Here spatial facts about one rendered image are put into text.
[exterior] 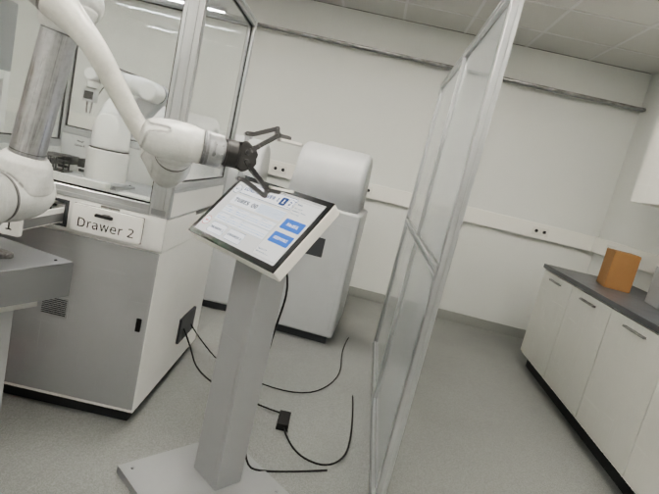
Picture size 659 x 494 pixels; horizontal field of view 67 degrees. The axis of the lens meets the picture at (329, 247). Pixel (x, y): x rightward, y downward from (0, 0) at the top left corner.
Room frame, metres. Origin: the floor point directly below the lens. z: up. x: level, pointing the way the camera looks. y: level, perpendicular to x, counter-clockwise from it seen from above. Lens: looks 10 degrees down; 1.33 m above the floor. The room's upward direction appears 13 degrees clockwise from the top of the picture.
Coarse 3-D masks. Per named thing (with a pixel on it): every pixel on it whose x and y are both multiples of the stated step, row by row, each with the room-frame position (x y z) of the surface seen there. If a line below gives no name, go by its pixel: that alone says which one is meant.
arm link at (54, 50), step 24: (96, 0) 1.51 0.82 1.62; (48, 24) 1.44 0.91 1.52; (48, 48) 1.45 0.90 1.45; (72, 48) 1.49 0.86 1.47; (48, 72) 1.46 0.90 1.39; (24, 96) 1.46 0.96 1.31; (48, 96) 1.47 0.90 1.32; (24, 120) 1.45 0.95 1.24; (48, 120) 1.48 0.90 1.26; (24, 144) 1.46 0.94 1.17; (48, 144) 1.51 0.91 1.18; (0, 168) 1.43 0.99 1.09; (24, 168) 1.44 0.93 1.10; (48, 168) 1.51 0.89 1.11; (24, 192) 1.43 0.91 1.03; (48, 192) 1.53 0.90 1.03; (24, 216) 1.46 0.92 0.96
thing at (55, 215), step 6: (60, 204) 2.05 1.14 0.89; (48, 210) 1.89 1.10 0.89; (54, 210) 1.93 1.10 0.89; (60, 210) 1.97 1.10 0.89; (42, 216) 1.86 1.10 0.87; (48, 216) 1.89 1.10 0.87; (54, 216) 1.93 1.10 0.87; (60, 216) 1.97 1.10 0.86; (24, 222) 1.74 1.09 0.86; (30, 222) 1.78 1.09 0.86; (36, 222) 1.82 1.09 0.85; (42, 222) 1.86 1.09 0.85; (48, 222) 1.90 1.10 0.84; (54, 222) 1.94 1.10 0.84; (24, 228) 1.75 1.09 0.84
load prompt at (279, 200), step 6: (246, 186) 1.89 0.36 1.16; (258, 186) 1.86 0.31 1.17; (240, 192) 1.87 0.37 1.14; (246, 192) 1.86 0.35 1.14; (252, 192) 1.84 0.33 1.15; (258, 198) 1.80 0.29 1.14; (264, 198) 1.79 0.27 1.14; (270, 198) 1.77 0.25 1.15; (276, 198) 1.76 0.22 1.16; (282, 198) 1.74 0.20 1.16; (288, 198) 1.73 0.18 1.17; (276, 204) 1.73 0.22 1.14; (282, 204) 1.72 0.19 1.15; (288, 204) 1.71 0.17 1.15; (294, 204) 1.69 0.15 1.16; (288, 210) 1.68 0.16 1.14
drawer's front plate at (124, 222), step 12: (72, 216) 1.98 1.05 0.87; (84, 216) 1.98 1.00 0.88; (120, 216) 1.98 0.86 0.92; (132, 216) 1.99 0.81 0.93; (72, 228) 1.98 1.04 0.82; (84, 228) 1.98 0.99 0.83; (108, 228) 1.98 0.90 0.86; (120, 228) 1.98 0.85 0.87; (132, 228) 1.98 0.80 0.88; (132, 240) 1.98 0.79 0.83
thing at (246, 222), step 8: (224, 208) 1.84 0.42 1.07; (232, 208) 1.81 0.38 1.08; (216, 216) 1.82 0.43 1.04; (224, 216) 1.80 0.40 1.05; (232, 216) 1.78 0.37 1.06; (240, 216) 1.76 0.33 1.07; (248, 216) 1.74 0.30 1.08; (256, 216) 1.72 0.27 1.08; (232, 224) 1.73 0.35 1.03; (240, 224) 1.72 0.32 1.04; (248, 224) 1.70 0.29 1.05; (256, 224) 1.68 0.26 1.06; (264, 224) 1.67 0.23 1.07; (272, 224) 1.65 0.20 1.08; (248, 232) 1.67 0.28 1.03; (256, 232) 1.65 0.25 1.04; (264, 232) 1.64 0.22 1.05
